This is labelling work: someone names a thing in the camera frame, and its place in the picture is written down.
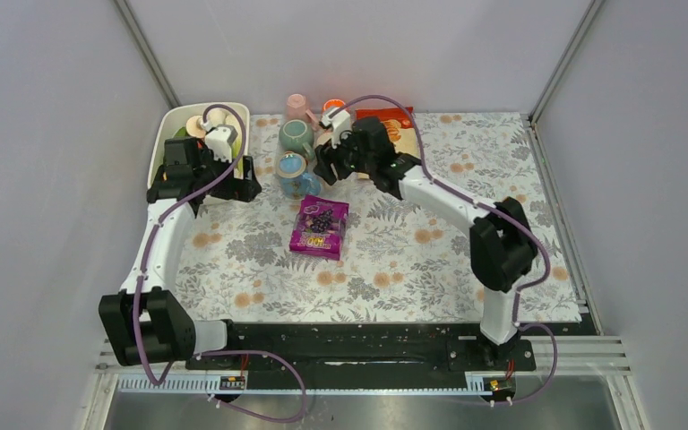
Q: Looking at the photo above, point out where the floral table mat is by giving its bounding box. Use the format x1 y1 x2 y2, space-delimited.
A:
170 113 581 323

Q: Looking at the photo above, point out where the orange mug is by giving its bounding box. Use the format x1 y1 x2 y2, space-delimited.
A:
322 99 346 113

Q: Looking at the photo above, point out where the toy mushroom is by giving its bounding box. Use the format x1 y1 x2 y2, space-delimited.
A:
185 116 206 139

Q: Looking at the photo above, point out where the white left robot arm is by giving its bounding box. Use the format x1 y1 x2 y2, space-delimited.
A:
99 137 262 368

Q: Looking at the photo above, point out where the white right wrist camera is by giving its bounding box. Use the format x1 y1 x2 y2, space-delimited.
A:
319 107 352 149

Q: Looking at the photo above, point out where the orange chips bag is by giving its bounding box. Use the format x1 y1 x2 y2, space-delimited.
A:
353 107 420 159

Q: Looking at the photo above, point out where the white plastic tub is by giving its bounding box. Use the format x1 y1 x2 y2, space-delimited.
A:
147 101 251 188

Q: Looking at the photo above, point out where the purple candy bag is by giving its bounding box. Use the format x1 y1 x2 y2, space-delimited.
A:
289 195 349 261

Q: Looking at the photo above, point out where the green ceramic mug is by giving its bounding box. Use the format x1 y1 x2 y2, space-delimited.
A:
279 119 314 160

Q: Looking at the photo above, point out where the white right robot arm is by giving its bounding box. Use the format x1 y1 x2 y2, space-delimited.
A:
314 111 538 369

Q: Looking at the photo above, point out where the blue butterfly mug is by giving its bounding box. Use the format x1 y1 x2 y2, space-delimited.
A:
275 151 323 200

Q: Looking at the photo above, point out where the green toy leaf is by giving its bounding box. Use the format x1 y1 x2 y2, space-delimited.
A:
172 126 190 139

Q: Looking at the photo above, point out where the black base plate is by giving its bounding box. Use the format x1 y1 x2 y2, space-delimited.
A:
185 320 538 393

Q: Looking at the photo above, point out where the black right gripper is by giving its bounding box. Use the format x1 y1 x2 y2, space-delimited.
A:
314 126 375 187

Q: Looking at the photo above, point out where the pink plastic cup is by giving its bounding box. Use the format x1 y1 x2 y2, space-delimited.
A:
285 93 319 131

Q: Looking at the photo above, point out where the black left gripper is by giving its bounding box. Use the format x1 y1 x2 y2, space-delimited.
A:
194 148 261 202

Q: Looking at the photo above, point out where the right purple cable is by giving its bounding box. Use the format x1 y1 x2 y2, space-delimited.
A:
331 94 559 407

